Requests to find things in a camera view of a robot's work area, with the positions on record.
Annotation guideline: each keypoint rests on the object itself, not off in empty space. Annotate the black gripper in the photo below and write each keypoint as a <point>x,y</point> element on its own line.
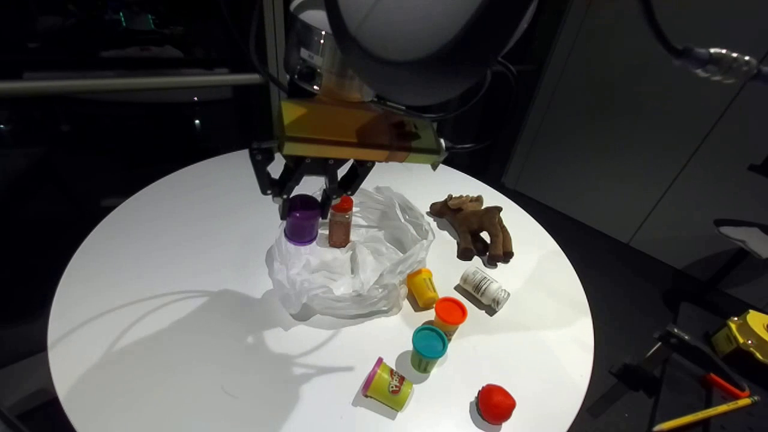
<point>343,175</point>

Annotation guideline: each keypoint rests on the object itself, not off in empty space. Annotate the brown spice jar red lid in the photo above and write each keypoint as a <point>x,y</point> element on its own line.
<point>340,221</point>

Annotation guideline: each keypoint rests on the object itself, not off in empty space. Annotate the purple play-doh tub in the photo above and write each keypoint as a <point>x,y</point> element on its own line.
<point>302,219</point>

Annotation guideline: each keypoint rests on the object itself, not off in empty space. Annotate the orange lid play-doh tub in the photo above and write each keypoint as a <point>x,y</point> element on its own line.
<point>449,314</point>

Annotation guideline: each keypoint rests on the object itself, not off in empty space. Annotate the teal lid play-doh tub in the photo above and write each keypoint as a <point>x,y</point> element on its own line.
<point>429,345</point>

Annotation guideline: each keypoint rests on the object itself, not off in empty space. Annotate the yellow-green play-doh tub pink lid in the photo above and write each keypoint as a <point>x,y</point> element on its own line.
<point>388,386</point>

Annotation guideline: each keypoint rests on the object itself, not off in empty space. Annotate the red round lid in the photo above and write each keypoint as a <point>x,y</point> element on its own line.
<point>496,403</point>

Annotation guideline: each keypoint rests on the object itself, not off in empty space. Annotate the yellow play-doh tub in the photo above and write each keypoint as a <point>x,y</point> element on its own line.
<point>421,289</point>

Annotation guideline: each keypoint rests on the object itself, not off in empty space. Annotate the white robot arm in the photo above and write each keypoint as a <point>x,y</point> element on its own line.
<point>364,81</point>

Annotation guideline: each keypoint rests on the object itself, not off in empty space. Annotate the brown plush moose toy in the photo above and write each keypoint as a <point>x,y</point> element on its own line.
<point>478,229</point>

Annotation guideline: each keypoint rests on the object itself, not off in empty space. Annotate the white pill bottle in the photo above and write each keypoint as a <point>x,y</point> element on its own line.
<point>485,289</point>

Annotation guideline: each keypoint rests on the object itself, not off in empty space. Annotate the metal window railing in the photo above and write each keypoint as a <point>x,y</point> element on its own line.
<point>98,84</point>

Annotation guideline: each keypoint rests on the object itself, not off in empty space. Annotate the yellow pencil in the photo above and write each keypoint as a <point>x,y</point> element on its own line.
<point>707,414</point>

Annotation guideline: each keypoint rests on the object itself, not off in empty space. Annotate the yellow tool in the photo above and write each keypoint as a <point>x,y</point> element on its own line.
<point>746,333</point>

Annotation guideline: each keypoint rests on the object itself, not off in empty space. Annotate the red handled pliers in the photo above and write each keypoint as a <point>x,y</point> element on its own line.
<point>645,375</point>

